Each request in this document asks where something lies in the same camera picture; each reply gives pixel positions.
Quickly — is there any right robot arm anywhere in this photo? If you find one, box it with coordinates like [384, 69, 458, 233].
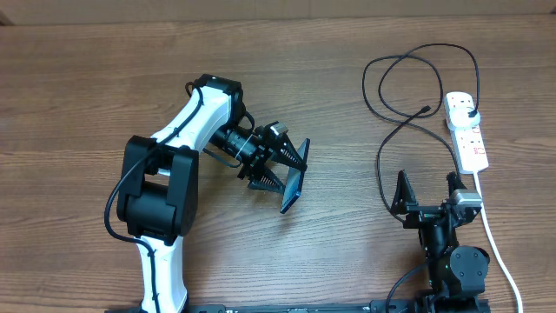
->
[385, 170, 490, 312]

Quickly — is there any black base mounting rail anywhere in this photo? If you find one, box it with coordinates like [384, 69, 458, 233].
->
[104, 300, 491, 313]

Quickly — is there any black USB charging cable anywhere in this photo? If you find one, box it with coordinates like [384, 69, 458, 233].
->
[361, 43, 481, 224]

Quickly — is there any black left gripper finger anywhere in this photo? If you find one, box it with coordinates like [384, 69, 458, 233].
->
[271, 141, 308, 171]
[248, 166, 285, 194]

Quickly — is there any blue Samsung Galaxy smartphone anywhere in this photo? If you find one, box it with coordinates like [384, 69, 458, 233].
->
[280, 138, 310, 214]

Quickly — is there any white charger adapter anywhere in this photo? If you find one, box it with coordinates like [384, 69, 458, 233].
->
[447, 108, 480, 131]

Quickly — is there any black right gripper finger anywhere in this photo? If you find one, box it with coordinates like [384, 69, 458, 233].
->
[390, 170, 418, 215]
[447, 171, 467, 195]

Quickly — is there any white power strip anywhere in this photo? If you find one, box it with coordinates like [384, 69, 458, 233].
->
[443, 91, 489, 174]

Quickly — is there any white power strip cord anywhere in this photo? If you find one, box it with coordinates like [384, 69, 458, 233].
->
[472, 171, 525, 313]

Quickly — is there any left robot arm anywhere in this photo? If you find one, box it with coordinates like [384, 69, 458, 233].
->
[106, 74, 310, 312]

